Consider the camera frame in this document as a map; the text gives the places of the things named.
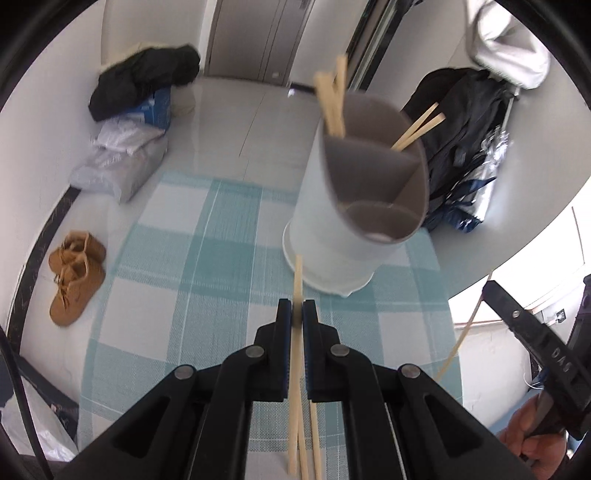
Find person's right hand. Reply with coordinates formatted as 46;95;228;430
497;396;567;479

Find wooden chopstick on mat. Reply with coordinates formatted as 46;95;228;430
310;401;322;480
297;408;310;480

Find teal plaid placemat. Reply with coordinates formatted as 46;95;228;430
75;171;465;480

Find silver blue folded umbrella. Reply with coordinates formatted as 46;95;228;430
424;95;515;233

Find white utensil holder grey dividers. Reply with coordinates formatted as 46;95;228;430
283;92;429;297

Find tan boot near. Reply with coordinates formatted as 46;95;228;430
49;254;105;327

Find tan boot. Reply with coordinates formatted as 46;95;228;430
49;254;105;327
48;230;106;274

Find tan boot far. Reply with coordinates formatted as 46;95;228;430
48;230;106;274

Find white plastic bag lower left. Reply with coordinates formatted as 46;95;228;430
1;388;78;462

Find chopstick in holder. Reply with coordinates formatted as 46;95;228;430
314;72;339;138
334;55;348;138
394;113;446;151
392;103;441;150

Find grey parcel bag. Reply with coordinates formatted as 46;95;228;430
69;136;168;204

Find black backpack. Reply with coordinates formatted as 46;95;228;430
403;68;510;228

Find white plastic bags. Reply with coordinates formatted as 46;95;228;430
92;116;165;155

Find blue cardboard box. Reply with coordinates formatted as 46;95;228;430
125;88;171;131

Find white hanging garment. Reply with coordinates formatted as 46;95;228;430
465;1;551;90

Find black jacket pile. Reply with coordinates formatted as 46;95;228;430
88;44;200;122

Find grey entrance door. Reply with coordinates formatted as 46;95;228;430
204;0;314;87

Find glass sliding door black frame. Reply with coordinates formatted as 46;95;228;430
346;0;398;90

